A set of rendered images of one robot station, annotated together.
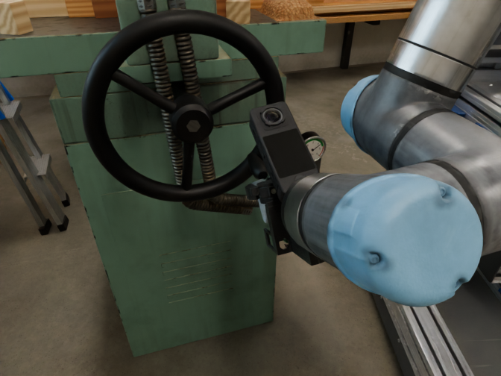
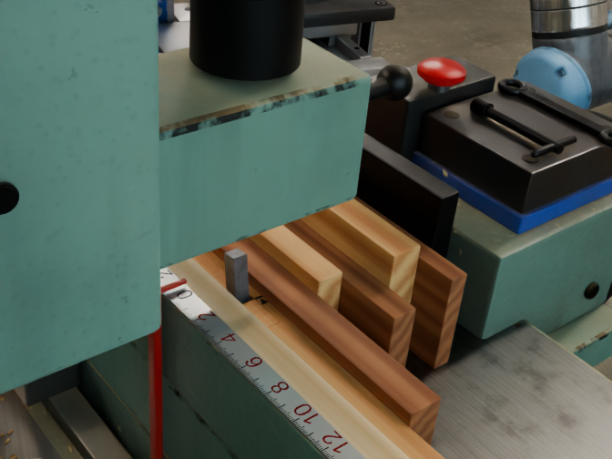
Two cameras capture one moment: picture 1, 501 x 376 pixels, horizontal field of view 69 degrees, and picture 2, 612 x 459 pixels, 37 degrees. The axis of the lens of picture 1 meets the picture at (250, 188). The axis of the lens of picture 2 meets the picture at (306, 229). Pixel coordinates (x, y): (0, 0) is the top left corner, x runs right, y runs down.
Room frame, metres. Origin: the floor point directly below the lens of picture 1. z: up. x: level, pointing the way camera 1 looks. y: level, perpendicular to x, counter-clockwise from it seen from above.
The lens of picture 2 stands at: (0.95, 0.55, 1.24)
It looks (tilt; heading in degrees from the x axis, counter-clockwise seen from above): 34 degrees down; 245
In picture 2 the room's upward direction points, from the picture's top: 5 degrees clockwise
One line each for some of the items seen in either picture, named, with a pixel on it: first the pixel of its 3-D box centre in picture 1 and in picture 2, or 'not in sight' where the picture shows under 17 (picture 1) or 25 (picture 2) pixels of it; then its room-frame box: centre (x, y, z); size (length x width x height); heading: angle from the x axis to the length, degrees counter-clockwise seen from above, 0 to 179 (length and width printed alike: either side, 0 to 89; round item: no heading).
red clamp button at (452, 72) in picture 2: not in sight; (441, 71); (0.66, 0.11, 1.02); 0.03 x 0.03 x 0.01
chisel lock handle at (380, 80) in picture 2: not in sight; (362, 91); (0.74, 0.16, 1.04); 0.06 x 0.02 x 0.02; 16
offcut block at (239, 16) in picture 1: (238, 10); not in sight; (0.72, 0.02, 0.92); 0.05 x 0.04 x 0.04; 178
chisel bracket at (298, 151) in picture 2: not in sight; (204, 156); (0.84, 0.19, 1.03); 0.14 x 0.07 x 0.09; 16
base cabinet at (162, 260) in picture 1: (181, 195); not in sight; (0.93, 0.22, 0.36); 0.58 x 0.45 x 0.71; 16
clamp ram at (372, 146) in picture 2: not in sight; (420, 210); (0.69, 0.15, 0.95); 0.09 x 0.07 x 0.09; 106
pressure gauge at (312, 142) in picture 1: (309, 149); not in sight; (0.69, -0.13, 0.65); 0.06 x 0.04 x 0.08; 106
